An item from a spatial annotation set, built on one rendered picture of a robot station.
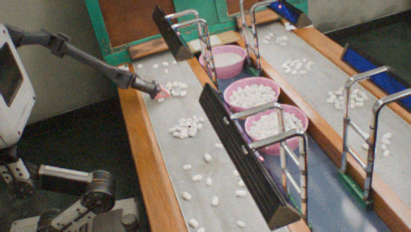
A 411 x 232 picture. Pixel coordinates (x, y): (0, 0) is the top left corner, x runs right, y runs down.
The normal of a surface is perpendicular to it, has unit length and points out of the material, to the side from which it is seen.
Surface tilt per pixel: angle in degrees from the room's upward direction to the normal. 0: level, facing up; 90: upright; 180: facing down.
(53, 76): 90
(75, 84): 90
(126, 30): 90
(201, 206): 0
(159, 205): 0
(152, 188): 0
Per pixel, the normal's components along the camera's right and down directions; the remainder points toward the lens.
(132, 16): 0.29, 0.51
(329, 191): -0.17, -0.81
